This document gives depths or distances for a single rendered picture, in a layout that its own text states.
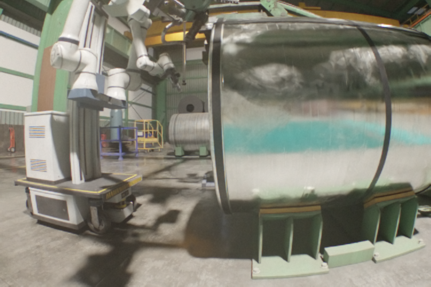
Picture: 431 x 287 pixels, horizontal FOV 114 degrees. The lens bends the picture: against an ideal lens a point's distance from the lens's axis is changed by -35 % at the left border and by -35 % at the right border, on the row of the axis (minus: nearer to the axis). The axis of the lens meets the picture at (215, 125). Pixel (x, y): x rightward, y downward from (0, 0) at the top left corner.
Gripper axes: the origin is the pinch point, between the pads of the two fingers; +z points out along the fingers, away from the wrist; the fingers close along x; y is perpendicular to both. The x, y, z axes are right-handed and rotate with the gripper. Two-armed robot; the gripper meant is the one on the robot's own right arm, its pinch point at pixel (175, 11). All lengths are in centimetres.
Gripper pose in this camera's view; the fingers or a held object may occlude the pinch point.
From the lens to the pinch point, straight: 104.6
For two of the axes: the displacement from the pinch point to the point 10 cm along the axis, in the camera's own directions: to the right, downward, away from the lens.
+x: -6.2, 6.6, 4.1
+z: 7.6, 6.4, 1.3
